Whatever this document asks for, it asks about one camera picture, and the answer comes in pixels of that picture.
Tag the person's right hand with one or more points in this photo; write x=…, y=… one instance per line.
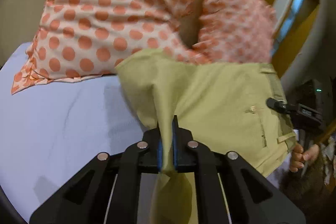
x=299, y=157

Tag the white bed sheet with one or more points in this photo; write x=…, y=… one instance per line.
x=49, y=132

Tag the khaki yellow pants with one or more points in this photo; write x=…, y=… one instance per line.
x=224, y=107

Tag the wooden door frame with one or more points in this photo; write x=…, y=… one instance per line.
x=299, y=32

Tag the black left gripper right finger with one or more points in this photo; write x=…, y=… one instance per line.
x=229, y=189

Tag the pink polka dot pillow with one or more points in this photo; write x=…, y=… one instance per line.
x=82, y=39
x=234, y=31

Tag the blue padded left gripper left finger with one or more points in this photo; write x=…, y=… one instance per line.
x=106, y=190

